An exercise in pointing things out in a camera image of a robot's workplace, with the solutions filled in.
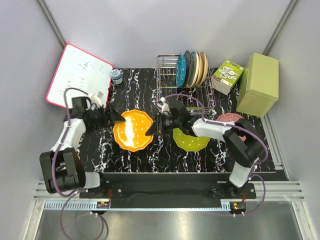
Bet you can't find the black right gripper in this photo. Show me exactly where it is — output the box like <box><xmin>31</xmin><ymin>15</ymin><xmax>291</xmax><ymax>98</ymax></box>
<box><xmin>145</xmin><ymin>112</ymin><xmax>182</xmax><ymax>137</ymax></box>

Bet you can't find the teal grey plate in rack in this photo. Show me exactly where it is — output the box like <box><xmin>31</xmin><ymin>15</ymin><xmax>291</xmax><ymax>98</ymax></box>
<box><xmin>186</xmin><ymin>51</ymin><xmax>198</xmax><ymax>88</ymax></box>

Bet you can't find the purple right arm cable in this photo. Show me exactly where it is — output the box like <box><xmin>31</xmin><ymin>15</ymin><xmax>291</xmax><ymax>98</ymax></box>
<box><xmin>163</xmin><ymin>93</ymin><xmax>269</xmax><ymax>217</ymax></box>

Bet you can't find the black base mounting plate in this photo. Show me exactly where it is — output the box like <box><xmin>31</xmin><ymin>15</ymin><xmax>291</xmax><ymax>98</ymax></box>
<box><xmin>80</xmin><ymin>173</ymin><xmax>257</xmax><ymax>210</ymax></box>

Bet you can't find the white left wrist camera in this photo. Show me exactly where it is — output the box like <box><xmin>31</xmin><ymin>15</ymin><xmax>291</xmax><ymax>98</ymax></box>
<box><xmin>87</xmin><ymin>91</ymin><xmax>104</xmax><ymax>109</ymax></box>

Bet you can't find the cream plate in rack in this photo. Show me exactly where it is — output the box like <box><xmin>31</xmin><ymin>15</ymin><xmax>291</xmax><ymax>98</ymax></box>
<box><xmin>191</xmin><ymin>51</ymin><xmax>203</xmax><ymax>87</ymax></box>

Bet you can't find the pink polka dot plate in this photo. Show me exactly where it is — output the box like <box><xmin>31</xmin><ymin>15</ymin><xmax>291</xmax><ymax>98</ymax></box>
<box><xmin>216</xmin><ymin>112</ymin><xmax>247</xmax><ymax>142</ymax></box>

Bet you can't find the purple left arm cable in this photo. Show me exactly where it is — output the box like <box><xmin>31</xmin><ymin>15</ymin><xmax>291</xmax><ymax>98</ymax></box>
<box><xmin>51</xmin><ymin>87</ymin><xmax>110</xmax><ymax>240</ymax></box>

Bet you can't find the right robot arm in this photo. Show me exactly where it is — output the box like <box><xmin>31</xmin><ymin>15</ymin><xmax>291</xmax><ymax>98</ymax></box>
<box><xmin>145</xmin><ymin>97</ymin><xmax>267</xmax><ymax>199</ymax></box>

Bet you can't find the light green metal tin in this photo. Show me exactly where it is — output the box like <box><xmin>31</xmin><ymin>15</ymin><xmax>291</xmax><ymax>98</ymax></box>
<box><xmin>236</xmin><ymin>52</ymin><xmax>279</xmax><ymax>118</ymax></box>

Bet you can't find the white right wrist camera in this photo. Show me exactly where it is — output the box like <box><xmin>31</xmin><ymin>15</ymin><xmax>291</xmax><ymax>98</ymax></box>
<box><xmin>157</xmin><ymin>97</ymin><xmax>171</xmax><ymax>116</ymax></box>

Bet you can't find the pink framed whiteboard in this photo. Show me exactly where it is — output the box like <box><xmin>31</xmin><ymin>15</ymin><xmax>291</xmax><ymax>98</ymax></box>
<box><xmin>46</xmin><ymin>44</ymin><xmax>113</xmax><ymax>108</ymax></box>

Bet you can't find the blue polka dot plate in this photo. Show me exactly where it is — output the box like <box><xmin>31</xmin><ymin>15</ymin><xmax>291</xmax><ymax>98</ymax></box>
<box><xmin>175</xmin><ymin>54</ymin><xmax>187</xmax><ymax>88</ymax></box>

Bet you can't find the dark teal plate in rack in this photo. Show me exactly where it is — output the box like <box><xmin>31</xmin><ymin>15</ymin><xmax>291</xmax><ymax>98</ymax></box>
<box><xmin>183</xmin><ymin>50</ymin><xmax>191</xmax><ymax>88</ymax></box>

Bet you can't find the small blue lidded jar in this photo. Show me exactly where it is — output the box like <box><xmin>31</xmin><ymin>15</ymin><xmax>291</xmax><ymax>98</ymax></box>
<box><xmin>110</xmin><ymin>69</ymin><xmax>123</xmax><ymax>85</ymax></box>

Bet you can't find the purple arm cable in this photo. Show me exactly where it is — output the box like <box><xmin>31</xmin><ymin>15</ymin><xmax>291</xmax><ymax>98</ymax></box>
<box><xmin>163</xmin><ymin>93</ymin><xmax>269</xmax><ymax>217</ymax></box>
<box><xmin>51</xmin><ymin>87</ymin><xmax>110</xmax><ymax>240</ymax></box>

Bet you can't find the green printed paper box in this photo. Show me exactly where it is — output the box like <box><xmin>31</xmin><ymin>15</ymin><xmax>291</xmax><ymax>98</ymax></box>
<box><xmin>211</xmin><ymin>59</ymin><xmax>245</xmax><ymax>95</ymax></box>

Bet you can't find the orange polka dot plate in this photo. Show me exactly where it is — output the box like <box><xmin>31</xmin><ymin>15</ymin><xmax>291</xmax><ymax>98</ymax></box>
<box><xmin>113</xmin><ymin>109</ymin><xmax>153</xmax><ymax>152</ymax></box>

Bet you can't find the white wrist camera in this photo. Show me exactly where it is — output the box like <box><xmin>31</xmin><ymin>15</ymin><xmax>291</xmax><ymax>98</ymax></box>
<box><xmin>157</xmin><ymin>97</ymin><xmax>171</xmax><ymax>116</ymax></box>
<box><xmin>87</xmin><ymin>91</ymin><xmax>104</xmax><ymax>109</ymax></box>

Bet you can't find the beige plate in rack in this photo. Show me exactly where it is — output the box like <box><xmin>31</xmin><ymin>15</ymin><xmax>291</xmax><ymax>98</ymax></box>
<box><xmin>195</xmin><ymin>52</ymin><xmax>208</xmax><ymax>87</ymax></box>

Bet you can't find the lime green polka dot plate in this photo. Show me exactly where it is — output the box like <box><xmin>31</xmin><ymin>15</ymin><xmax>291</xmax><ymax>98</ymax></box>
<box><xmin>173</xmin><ymin>128</ymin><xmax>211</xmax><ymax>152</ymax></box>

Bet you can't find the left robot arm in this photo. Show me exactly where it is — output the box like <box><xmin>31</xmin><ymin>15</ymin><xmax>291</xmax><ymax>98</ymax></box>
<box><xmin>39</xmin><ymin>96</ymin><xmax>126</xmax><ymax>198</ymax></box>

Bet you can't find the metal wire dish rack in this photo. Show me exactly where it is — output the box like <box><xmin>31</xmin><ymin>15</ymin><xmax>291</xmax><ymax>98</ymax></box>
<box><xmin>156</xmin><ymin>54</ymin><xmax>217</xmax><ymax>118</ymax></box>

